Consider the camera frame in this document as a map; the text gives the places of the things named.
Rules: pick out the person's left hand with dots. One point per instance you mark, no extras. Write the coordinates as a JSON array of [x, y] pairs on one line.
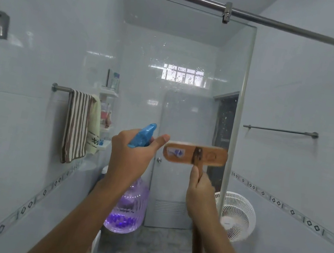
[[125, 162]]

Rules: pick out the person's right hand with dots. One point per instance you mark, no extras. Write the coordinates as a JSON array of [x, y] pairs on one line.
[[202, 201]]

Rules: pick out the blue spray bottle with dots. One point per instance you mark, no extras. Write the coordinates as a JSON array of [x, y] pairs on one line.
[[143, 135]]

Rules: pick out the metal wall bracket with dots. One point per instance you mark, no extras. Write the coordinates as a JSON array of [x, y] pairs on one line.
[[0, 24]]

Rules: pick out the person's right thumb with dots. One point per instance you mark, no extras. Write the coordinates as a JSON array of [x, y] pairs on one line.
[[195, 176]]

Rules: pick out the person's left forearm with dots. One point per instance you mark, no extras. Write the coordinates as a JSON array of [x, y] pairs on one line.
[[72, 227]]

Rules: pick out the glass shower panel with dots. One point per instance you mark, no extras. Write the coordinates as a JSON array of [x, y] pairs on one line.
[[57, 34]]

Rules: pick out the person's left thumb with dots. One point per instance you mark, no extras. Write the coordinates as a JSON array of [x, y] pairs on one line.
[[159, 143]]

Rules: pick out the purple water jug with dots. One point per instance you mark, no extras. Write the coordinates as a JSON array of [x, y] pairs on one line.
[[130, 210]]

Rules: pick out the white corner shelf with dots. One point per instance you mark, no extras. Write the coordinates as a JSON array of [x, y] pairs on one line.
[[112, 93]]

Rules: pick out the metal towel bar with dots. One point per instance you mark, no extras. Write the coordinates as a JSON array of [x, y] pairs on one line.
[[282, 130], [61, 88]]

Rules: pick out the white door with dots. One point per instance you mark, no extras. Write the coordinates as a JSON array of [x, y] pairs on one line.
[[184, 118]]

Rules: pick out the clear plastic bottle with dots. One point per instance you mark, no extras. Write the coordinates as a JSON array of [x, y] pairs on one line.
[[115, 82]]

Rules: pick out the pink toiletry bottle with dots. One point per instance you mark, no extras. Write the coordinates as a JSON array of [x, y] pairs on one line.
[[104, 117]]

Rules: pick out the white electric fan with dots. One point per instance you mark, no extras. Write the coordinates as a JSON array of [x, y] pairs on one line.
[[238, 218]]

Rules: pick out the brown striped towel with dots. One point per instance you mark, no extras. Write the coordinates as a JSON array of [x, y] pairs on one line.
[[75, 128]]

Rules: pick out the metal glass clamp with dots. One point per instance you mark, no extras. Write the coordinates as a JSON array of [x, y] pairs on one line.
[[227, 13]]

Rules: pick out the cream towel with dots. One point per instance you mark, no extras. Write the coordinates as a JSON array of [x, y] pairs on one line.
[[93, 131]]

